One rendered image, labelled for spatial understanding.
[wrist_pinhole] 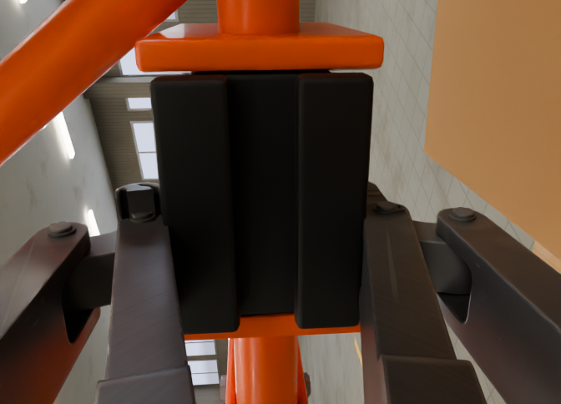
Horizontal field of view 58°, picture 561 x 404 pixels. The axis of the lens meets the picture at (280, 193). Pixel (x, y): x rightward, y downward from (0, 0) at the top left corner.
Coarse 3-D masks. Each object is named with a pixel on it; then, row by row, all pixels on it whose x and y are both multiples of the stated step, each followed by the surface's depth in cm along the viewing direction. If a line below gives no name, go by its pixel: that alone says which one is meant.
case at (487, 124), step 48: (480, 0) 28; (528, 0) 24; (480, 48) 29; (528, 48) 24; (432, 96) 36; (480, 96) 29; (528, 96) 24; (432, 144) 36; (480, 144) 29; (528, 144) 24; (480, 192) 29; (528, 192) 24
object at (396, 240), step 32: (384, 224) 12; (384, 256) 11; (416, 256) 11; (384, 288) 10; (416, 288) 10; (384, 320) 9; (416, 320) 9; (384, 352) 8; (416, 352) 8; (448, 352) 8; (384, 384) 7; (416, 384) 6; (448, 384) 6
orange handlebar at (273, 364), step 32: (224, 0) 13; (256, 0) 12; (288, 0) 13; (224, 32) 13; (256, 32) 13; (288, 32) 13; (256, 352) 16; (288, 352) 16; (224, 384) 20; (256, 384) 17; (288, 384) 17
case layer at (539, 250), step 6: (534, 246) 111; (540, 246) 108; (534, 252) 111; (540, 252) 108; (546, 252) 106; (540, 258) 108; (546, 258) 106; (552, 258) 104; (552, 264) 104; (558, 264) 102; (558, 270) 102
